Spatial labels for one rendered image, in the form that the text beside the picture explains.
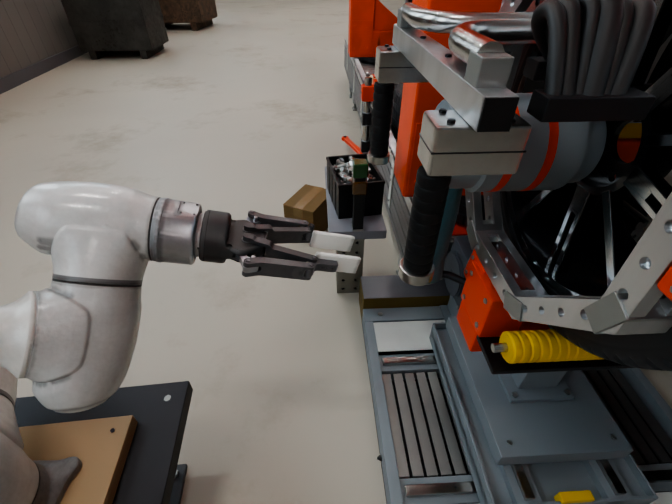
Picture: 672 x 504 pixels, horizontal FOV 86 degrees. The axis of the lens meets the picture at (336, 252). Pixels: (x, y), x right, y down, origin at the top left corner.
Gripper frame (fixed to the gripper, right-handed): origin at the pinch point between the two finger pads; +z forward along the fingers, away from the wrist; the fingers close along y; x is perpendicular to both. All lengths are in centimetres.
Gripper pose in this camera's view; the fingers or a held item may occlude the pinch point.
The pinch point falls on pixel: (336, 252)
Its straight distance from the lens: 57.5
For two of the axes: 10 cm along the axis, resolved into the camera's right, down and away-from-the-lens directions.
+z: 9.6, 1.2, 2.7
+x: -2.6, 7.7, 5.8
